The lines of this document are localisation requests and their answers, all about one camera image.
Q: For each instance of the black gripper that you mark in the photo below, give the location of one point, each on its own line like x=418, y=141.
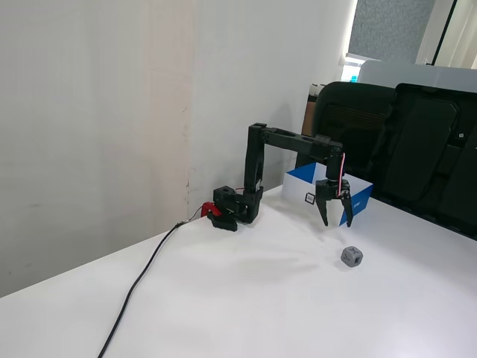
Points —
x=328, y=188

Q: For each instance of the gray cube block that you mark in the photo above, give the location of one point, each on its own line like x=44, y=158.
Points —
x=351, y=257

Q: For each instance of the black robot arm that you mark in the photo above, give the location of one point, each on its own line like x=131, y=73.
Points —
x=255, y=160

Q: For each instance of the blue and white cardboard box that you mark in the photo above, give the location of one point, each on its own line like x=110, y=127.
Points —
x=294, y=186

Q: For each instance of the brown cardboard box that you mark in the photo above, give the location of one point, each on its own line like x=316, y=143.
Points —
x=308, y=119

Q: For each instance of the black mesh office chair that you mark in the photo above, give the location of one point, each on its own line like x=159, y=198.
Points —
x=350, y=112

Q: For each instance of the red and black table clamp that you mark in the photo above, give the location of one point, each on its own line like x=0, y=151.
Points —
x=208, y=209

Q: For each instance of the teal bottle cap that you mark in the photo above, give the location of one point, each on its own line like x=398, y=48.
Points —
x=354, y=78

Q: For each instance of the white desk partition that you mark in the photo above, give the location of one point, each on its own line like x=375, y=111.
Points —
x=410, y=74

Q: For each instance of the gray window blind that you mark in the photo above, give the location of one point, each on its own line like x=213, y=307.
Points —
x=387, y=30

